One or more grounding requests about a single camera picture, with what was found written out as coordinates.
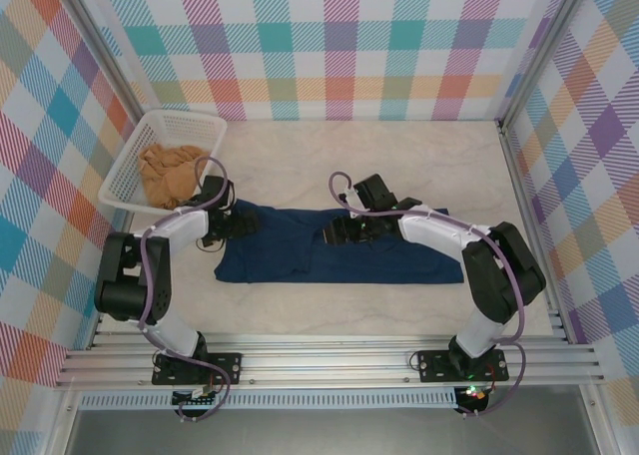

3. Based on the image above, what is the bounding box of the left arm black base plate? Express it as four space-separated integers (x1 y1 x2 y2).
151 353 245 386

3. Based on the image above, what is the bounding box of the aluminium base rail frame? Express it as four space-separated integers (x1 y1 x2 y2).
53 328 606 389

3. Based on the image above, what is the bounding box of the white plastic basket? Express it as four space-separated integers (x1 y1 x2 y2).
98 109 229 212

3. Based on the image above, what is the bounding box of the tan crumpled cloth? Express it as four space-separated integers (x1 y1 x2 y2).
138 144 214 211

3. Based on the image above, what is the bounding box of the small board with coloured light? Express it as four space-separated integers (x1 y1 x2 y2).
456 384 489 404

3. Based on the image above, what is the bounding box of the dark blue t-shirt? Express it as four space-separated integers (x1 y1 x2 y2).
214 199 464 286

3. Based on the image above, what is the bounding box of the small board with green lights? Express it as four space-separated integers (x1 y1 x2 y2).
172 384 221 409

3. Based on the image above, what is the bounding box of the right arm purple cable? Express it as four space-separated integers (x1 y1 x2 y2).
327 172 528 419

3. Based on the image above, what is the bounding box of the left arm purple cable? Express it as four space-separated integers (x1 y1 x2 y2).
137 156 236 422

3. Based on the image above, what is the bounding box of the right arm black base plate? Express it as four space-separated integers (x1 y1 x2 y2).
417 347 510 384

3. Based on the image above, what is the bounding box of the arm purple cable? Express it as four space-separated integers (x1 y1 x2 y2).
327 172 528 419
137 156 236 422

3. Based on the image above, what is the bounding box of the white slotted cable duct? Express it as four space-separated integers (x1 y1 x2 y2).
79 388 458 410

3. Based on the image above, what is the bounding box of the aluminium corner post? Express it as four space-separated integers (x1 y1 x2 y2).
498 0 590 122
59 0 151 122

